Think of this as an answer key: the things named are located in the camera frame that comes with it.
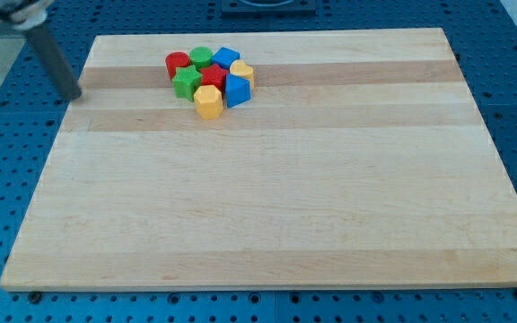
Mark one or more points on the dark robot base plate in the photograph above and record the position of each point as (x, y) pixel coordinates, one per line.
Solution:
(237, 7)

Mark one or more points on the red star block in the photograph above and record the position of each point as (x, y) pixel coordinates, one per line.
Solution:
(214, 75)

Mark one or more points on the green cylinder block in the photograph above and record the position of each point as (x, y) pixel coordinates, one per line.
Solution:
(201, 57)

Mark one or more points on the red cylinder block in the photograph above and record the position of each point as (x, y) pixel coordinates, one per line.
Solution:
(176, 60)

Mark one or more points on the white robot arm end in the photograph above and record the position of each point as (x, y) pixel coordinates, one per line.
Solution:
(23, 15)

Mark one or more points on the wooden board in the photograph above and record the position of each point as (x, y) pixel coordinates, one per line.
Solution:
(361, 161)

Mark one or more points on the yellow hexagon block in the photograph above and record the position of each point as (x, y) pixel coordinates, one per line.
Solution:
(208, 101)

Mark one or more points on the yellow heart block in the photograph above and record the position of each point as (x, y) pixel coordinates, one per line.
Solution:
(241, 69)

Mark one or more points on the blue triangle block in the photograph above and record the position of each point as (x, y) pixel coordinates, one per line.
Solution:
(237, 90)

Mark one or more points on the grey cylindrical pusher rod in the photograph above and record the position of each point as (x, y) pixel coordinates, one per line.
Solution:
(54, 61)

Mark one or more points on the green star block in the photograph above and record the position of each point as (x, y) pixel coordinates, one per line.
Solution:
(186, 81)

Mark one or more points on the blue cube block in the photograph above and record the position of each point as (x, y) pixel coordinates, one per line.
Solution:
(224, 57)

